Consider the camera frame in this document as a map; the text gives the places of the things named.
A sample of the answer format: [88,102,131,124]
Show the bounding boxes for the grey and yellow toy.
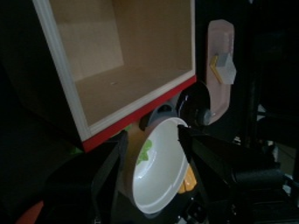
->
[209,52,239,86]

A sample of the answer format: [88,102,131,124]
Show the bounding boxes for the grey cup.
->
[147,101,181,125]

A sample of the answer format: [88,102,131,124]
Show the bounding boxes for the black pan with grey knob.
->
[175,80,215,128]

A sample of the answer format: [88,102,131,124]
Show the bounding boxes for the yellow toy food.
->
[177,165,199,194]

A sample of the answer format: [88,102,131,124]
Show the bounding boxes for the wooden box with red edge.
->
[0,0,199,153]

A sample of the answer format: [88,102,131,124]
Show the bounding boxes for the green toy piece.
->
[69,145,85,156]

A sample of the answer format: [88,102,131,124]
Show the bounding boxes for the pale pink bottle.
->
[204,18,238,126]

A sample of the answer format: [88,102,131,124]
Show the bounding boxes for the white bowl with green print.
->
[131,116,192,215]

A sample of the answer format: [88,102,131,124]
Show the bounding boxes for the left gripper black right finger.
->
[176,124,284,224]

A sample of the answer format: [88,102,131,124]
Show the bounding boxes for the orange toy piece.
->
[13,200,44,224]

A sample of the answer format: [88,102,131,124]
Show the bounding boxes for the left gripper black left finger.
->
[41,129,129,224]

